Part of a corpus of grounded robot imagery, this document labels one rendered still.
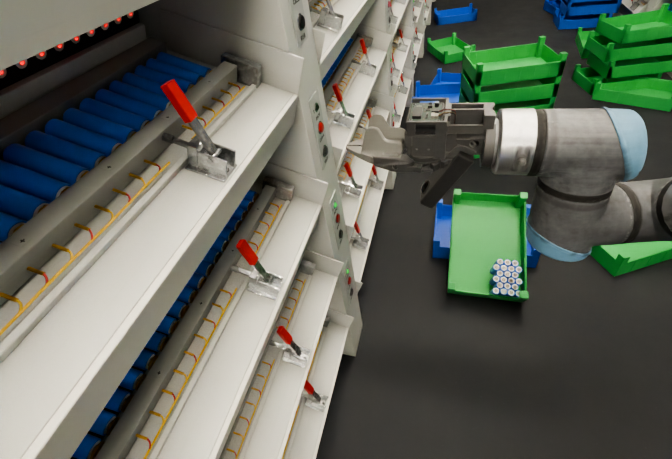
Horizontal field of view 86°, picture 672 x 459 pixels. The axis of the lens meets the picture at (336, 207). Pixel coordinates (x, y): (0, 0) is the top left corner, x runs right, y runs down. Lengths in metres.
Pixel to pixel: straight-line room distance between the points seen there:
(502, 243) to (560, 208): 0.62
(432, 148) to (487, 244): 0.69
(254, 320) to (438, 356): 0.65
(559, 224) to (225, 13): 0.52
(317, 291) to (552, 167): 0.45
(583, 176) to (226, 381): 0.49
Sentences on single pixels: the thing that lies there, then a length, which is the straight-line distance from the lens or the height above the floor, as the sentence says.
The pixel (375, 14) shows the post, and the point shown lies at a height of 0.64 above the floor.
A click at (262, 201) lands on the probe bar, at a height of 0.59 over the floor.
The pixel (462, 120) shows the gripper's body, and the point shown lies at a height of 0.67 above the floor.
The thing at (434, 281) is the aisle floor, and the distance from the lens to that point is 1.16.
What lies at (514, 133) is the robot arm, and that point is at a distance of 0.52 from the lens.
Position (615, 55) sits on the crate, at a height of 0.19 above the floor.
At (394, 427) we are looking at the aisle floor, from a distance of 0.97.
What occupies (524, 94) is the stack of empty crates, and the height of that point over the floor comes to 0.27.
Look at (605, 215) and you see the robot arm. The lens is 0.62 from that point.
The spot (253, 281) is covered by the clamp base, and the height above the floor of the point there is 0.57.
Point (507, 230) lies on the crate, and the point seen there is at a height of 0.10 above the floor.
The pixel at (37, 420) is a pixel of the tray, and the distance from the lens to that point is 0.28.
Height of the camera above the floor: 0.93
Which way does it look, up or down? 41 degrees down
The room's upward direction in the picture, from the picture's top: 10 degrees counter-clockwise
